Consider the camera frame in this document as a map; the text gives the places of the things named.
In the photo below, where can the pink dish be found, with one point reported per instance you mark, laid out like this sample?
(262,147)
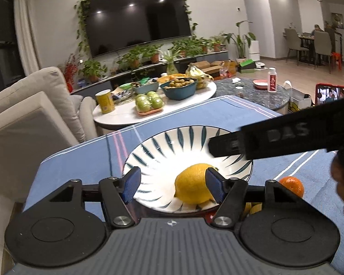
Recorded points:
(260,84)

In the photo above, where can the red flower decoration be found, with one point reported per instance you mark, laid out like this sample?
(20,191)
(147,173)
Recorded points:
(70,69)

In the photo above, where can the glass vase with plant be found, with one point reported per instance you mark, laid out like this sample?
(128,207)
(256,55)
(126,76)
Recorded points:
(170,56)

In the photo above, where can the yellow lemon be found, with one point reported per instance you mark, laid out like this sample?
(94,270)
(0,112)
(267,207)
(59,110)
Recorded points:
(190,185)

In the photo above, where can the potted green plant left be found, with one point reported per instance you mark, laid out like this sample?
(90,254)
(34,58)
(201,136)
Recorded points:
(92,70)

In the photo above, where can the cardboard box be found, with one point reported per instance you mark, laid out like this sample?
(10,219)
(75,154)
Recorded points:
(212,69)

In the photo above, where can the teal bowl of fruits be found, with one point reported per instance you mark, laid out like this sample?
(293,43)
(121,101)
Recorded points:
(179,88)

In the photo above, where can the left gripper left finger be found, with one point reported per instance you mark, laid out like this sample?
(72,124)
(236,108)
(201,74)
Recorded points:
(116,194)

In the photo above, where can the tall leafy floor plant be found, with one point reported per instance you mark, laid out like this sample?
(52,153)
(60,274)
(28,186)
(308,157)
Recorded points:
(241,42)

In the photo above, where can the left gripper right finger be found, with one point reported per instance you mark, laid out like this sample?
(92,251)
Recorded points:
(230,196)

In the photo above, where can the white red bottle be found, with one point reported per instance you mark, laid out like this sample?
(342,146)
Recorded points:
(272,80)

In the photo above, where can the grey dining chair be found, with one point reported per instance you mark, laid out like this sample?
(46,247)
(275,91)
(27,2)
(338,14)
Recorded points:
(294,44)

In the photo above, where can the yellow tin can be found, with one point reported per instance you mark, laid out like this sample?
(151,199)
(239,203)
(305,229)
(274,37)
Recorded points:
(105,101)

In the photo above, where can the white striped ceramic bowl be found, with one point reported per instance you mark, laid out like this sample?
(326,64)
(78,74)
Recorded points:
(165,155)

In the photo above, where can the blue striped tablecloth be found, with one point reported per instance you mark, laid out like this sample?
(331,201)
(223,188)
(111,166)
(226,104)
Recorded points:
(105,156)

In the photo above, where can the dark marble round table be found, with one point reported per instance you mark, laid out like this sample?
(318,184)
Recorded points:
(246,89)

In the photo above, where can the black television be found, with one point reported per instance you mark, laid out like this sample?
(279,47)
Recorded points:
(113,25)

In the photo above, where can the smartphone with red case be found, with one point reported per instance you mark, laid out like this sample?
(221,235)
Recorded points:
(327,93)

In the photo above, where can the tray of green apples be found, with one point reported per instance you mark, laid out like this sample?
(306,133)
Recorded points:
(148,103)

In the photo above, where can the bunch of bananas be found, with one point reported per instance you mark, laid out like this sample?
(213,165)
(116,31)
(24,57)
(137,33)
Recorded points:
(202,79)

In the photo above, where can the beige sofa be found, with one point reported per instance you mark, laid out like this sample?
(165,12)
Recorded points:
(39,117)

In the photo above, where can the large orange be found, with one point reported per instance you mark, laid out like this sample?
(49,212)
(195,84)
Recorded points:
(294,185)

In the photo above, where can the white round coffee table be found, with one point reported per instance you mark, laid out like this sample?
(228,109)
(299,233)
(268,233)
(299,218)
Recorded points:
(131,112)

